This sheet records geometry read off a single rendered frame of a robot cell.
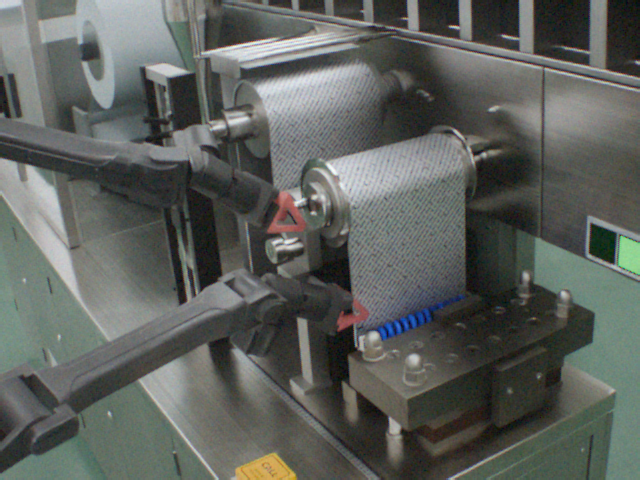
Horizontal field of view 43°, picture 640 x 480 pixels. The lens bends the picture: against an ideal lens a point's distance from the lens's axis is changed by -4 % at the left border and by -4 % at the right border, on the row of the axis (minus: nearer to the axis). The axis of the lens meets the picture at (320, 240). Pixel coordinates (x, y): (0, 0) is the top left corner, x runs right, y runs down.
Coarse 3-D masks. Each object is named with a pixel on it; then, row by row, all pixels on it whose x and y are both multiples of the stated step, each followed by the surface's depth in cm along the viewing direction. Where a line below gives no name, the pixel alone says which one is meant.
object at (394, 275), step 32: (416, 224) 139; (448, 224) 142; (352, 256) 134; (384, 256) 137; (416, 256) 141; (448, 256) 145; (352, 288) 136; (384, 288) 139; (416, 288) 143; (448, 288) 147; (384, 320) 141
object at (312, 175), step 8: (456, 144) 142; (464, 160) 141; (464, 168) 141; (312, 176) 135; (320, 176) 133; (328, 176) 131; (304, 184) 138; (328, 184) 131; (336, 192) 130; (336, 200) 130; (336, 208) 131; (336, 216) 132; (336, 224) 132; (320, 232) 138; (328, 232) 135; (336, 232) 133
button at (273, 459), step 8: (264, 456) 129; (272, 456) 129; (248, 464) 127; (256, 464) 127; (264, 464) 127; (272, 464) 127; (280, 464) 127; (240, 472) 126; (248, 472) 125; (256, 472) 125; (264, 472) 125; (272, 472) 125; (280, 472) 125; (288, 472) 125
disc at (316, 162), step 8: (312, 160) 134; (320, 160) 132; (304, 168) 138; (312, 168) 135; (320, 168) 133; (328, 168) 131; (304, 176) 138; (336, 176) 129; (336, 184) 130; (344, 192) 129; (344, 200) 129; (344, 208) 130; (344, 216) 130; (344, 224) 131; (344, 232) 132; (328, 240) 137; (336, 240) 135; (344, 240) 133
